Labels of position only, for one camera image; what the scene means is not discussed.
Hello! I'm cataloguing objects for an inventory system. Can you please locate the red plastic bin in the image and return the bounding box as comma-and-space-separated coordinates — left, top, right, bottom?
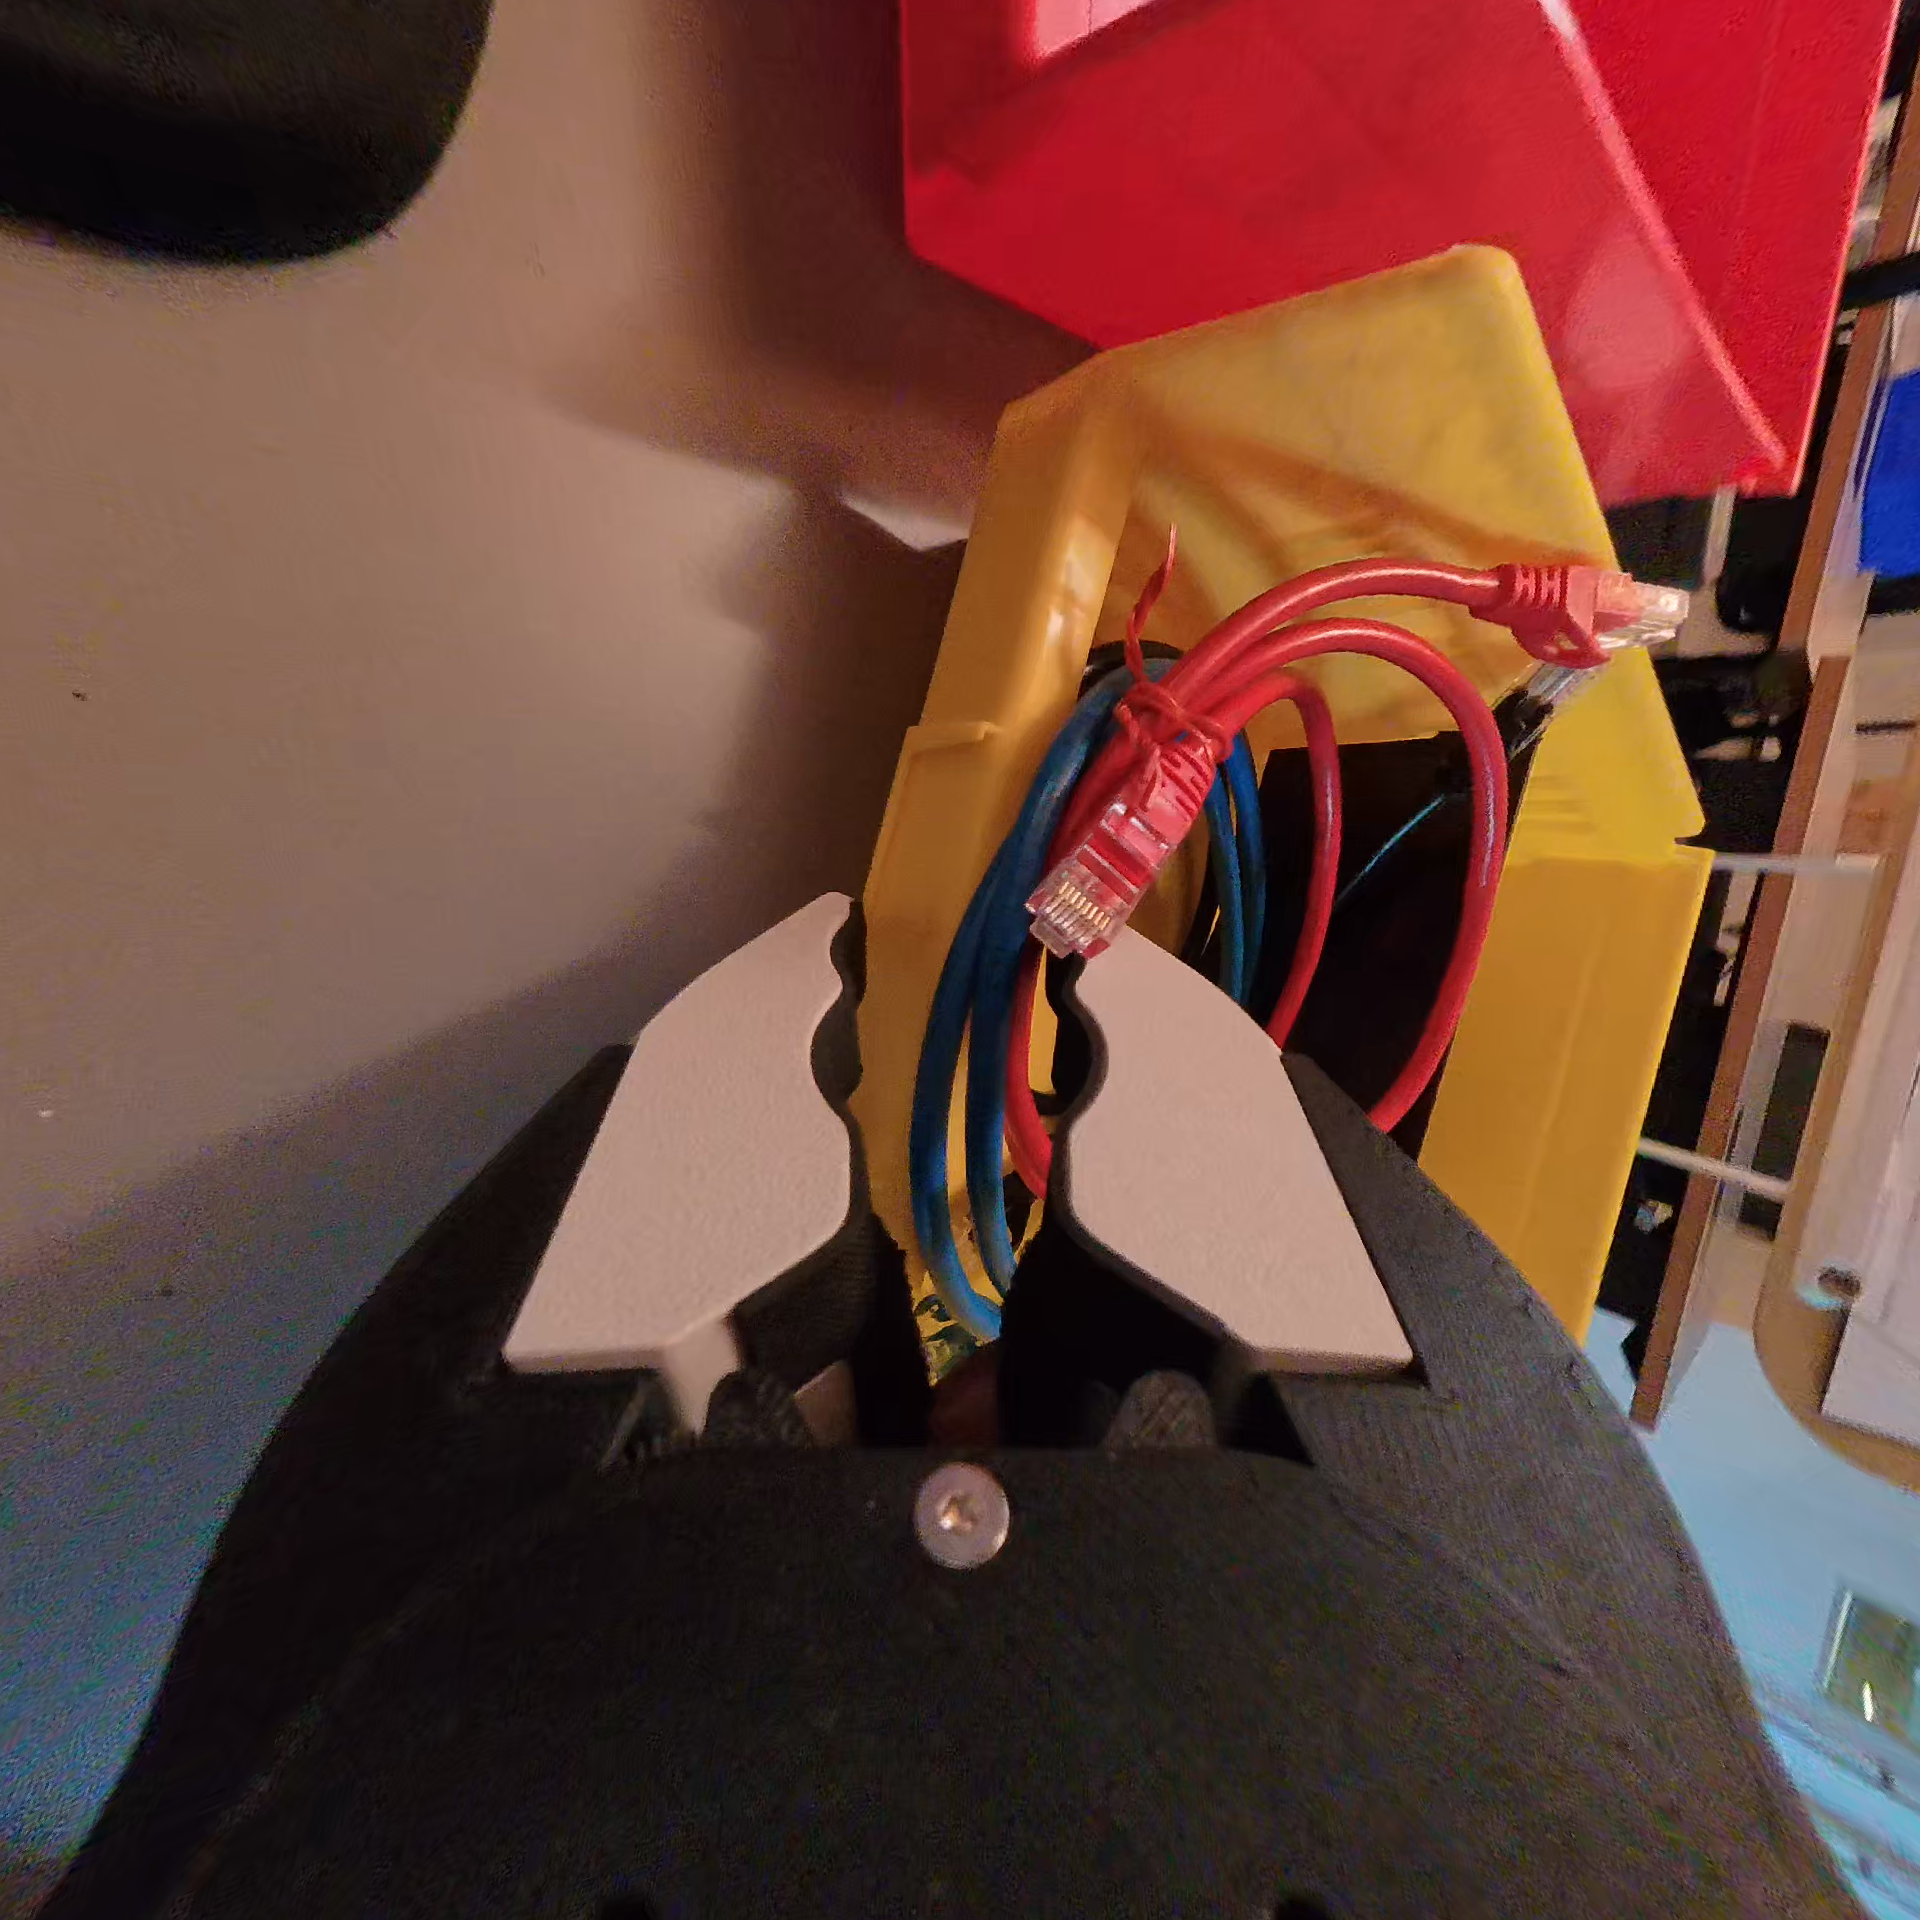
900, 0, 1903, 505

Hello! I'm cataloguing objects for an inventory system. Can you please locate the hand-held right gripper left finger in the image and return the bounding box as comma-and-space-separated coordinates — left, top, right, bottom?
503, 891, 875, 1431

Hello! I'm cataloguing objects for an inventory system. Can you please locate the blue ethernet cable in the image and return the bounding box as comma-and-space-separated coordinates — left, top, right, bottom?
907, 659, 1272, 1346

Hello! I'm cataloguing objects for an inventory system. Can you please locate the red twist tie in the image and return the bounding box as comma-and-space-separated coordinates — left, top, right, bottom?
1115, 520, 1226, 759

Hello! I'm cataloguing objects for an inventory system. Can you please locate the tan wooden display board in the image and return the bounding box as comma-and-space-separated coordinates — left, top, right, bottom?
1747, 720, 1920, 1497

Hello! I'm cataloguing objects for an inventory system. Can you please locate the blue plastic bin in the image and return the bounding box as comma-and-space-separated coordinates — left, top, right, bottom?
1856, 371, 1920, 577

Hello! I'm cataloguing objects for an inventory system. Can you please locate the yellow plastic bin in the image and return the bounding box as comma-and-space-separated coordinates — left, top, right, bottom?
848, 243, 1719, 1346

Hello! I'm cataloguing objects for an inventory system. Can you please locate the dark rounded object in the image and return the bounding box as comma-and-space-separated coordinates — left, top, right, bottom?
0, 0, 498, 266

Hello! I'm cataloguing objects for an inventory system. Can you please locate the red ethernet cable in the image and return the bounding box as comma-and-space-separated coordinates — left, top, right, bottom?
1009, 555, 1693, 1191

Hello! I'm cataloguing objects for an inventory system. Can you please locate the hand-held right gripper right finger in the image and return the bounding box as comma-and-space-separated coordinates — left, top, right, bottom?
1047, 938, 1420, 1383

